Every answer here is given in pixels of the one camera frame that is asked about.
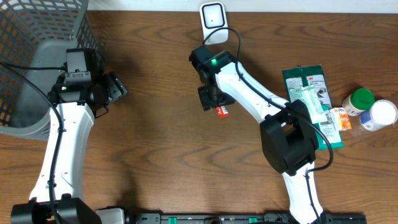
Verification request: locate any red white small packet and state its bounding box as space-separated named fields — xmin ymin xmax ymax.
xmin=216 ymin=106 xmax=229 ymax=118

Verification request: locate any green white package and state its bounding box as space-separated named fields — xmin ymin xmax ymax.
xmin=282 ymin=65 xmax=344 ymax=149

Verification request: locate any pale green wipes packet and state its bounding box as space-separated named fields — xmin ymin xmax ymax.
xmin=289 ymin=85 xmax=327 ymax=124

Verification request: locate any orange small box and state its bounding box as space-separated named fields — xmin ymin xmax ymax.
xmin=329 ymin=107 xmax=352 ymax=131

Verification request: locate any green lid jar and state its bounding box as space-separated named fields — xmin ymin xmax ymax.
xmin=342 ymin=88 xmax=375 ymax=116

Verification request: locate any white jar blue label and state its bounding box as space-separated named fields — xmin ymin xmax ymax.
xmin=359 ymin=100 xmax=397 ymax=131

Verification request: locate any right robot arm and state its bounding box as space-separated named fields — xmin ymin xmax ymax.
xmin=188 ymin=45 xmax=325 ymax=223

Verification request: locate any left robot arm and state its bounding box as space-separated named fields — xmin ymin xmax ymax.
xmin=11 ymin=48 xmax=130 ymax=223

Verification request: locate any white barcode scanner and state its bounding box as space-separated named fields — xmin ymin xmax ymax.
xmin=199 ymin=1 xmax=229 ymax=45

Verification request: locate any grey plastic mesh basket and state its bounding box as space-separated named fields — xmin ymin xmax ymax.
xmin=1 ymin=0 xmax=105 ymax=141

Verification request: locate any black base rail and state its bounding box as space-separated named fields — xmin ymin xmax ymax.
xmin=133 ymin=212 xmax=367 ymax=224

